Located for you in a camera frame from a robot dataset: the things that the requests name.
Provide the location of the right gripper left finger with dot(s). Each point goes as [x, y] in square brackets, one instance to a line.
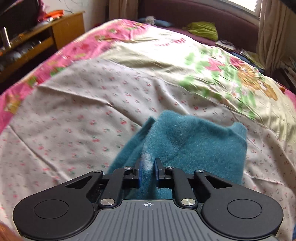
[115, 184]

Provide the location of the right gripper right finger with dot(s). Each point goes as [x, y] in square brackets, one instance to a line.
[177, 181]

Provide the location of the teal fuzzy sweater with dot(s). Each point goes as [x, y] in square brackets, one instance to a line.
[185, 142]

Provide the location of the cherry print bed sheet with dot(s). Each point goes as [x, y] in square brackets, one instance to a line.
[81, 118]

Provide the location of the pink floral quilt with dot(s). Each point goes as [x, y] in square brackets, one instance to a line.
[206, 70]

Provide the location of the lime green cloth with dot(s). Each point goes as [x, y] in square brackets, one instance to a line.
[203, 29]

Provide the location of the wooden side cabinet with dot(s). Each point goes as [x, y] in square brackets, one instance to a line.
[47, 35]

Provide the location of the maroon headboard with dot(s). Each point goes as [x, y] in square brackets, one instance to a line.
[230, 26]

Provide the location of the beige left curtain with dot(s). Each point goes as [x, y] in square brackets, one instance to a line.
[123, 9]

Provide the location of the beige curtain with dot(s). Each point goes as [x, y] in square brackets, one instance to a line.
[123, 9]
[272, 33]

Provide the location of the beige right curtain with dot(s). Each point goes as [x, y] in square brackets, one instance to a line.
[272, 33]

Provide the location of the window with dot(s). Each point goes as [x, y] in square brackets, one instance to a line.
[252, 7]

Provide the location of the black bag on cabinet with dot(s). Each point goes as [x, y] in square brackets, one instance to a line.
[20, 14]

